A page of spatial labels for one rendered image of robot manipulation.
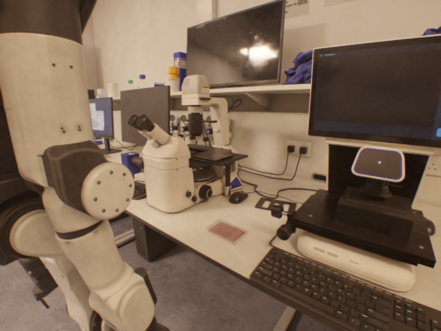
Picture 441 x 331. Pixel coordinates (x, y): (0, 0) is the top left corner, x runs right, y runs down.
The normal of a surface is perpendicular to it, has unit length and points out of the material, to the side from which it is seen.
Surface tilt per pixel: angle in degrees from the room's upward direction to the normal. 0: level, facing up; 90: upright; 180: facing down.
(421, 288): 0
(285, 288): 5
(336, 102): 92
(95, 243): 92
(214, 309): 0
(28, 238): 90
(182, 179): 90
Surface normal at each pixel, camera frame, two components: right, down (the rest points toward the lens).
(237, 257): 0.00, -0.96
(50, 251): 0.89, 0.12
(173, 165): 0.48, 0.23
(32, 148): 0.07, 0.26
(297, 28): -0.62, 0.21
